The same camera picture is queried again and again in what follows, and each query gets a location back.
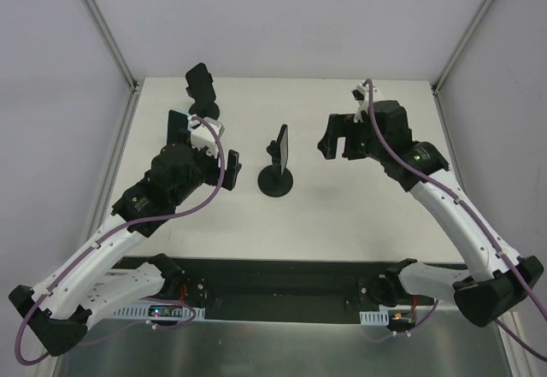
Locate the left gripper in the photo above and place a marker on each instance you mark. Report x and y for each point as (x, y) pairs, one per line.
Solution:
(208, 166)

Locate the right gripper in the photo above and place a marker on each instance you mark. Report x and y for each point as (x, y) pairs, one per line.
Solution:
(350, 136)

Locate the black phone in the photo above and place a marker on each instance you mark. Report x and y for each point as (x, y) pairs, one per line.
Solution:
(282, 146)
(200, 84)

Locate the black round base stand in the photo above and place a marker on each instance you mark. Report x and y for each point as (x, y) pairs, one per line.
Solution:
(270, 182)

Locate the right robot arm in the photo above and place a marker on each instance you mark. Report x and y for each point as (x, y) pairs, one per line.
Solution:
(496, 277)

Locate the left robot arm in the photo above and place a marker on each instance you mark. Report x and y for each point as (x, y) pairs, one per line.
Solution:
(184, 177)

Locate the rear black phone stand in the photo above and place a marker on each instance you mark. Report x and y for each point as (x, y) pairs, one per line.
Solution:
(204, 105)

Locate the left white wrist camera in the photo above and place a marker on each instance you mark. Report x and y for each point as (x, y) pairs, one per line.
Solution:
(202, 138)

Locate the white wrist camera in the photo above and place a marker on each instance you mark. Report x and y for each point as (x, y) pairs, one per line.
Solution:
(364, 94)
(202, 138)

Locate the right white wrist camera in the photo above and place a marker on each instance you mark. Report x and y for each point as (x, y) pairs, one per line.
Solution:
(364, 94)

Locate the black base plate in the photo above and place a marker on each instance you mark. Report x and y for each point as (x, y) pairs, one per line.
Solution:
(280, 291)

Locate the left white cable duct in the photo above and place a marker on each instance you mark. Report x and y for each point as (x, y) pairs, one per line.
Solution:
(157, 312)

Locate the white cable duct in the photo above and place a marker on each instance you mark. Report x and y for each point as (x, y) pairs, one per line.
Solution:
(157, 312)
(380, 318)

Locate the right white cable duct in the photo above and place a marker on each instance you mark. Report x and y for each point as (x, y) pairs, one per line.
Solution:
(380, 318)

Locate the left aluminium frame post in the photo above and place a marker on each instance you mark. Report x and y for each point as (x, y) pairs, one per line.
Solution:
(104, 32)

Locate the aluminium frame post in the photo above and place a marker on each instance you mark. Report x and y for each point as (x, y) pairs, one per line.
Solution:
(463, 42)
(104, 32)

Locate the right aluminium frame post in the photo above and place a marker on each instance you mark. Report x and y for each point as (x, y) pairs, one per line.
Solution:
(463, 42)

